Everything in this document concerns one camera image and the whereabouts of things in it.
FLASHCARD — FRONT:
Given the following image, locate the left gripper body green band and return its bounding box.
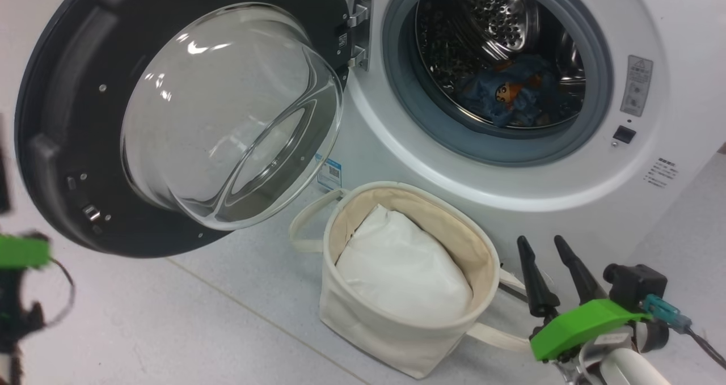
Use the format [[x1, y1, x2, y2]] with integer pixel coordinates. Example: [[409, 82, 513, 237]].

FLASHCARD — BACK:
[[0, 232, 53, 353]]

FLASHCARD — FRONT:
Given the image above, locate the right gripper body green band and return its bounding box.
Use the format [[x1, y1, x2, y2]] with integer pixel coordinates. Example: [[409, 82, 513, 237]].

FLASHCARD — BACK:
[[530, 299, 653, 385]]

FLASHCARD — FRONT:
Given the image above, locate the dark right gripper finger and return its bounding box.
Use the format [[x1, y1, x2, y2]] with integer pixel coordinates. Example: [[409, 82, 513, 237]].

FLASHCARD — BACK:
[[516, 235, 562, 321], [554, 235, 608, 306]]

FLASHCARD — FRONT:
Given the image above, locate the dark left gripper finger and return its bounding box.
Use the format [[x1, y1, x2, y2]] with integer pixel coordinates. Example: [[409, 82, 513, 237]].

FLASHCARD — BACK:
[[0, 116, 12, 215]]

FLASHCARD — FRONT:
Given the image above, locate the black round glass washer door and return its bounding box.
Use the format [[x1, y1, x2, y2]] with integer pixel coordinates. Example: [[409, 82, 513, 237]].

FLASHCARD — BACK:
[[14, 0, 353, 260]]

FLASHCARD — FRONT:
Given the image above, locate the white pillow basket filler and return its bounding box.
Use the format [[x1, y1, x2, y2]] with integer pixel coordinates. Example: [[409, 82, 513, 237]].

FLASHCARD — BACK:
[[335, 204, 475, 325]]

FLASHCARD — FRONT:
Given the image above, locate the cream canvas laundry basket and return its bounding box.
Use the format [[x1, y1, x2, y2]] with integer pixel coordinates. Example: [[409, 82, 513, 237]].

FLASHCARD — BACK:
[[288, 181, 534, 380]]

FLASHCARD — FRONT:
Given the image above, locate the white front-load washing machine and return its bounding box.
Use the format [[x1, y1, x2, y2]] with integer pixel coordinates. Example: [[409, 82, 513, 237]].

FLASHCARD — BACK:
[[315, 0, 726, 298]]

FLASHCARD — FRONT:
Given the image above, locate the grey rubber door gasket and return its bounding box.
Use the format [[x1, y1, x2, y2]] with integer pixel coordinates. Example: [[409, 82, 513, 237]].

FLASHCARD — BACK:
[[382, 0, 615, 168]]

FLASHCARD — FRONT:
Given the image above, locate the silver metal door hinge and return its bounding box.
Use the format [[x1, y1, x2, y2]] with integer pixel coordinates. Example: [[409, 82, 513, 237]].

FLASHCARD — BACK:
[[346, 0, 375, 73]]

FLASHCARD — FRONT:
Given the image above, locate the grey warning sticker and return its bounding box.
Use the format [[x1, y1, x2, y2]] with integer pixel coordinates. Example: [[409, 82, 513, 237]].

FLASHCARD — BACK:
[[619, 55, 655, 118]]

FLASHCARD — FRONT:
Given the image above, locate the blue energy label sticker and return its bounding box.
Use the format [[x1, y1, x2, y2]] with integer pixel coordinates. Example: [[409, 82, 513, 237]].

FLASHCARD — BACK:
[[316, 154, 343, 192]]

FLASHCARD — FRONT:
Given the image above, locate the perforated steel washer drum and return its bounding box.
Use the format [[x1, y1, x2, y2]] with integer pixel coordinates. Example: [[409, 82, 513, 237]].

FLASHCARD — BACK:
[[416, 0, 586, 130]]

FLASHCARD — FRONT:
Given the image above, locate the thin black left gripper cable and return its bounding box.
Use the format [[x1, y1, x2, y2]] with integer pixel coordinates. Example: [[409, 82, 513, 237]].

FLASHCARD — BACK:
[[48, 257, 77, 326]]

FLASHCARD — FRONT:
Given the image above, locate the teal plug right camera cable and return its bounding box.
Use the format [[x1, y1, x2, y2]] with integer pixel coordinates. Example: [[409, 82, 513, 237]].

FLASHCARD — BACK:
[[643, 294, 726, 371]]

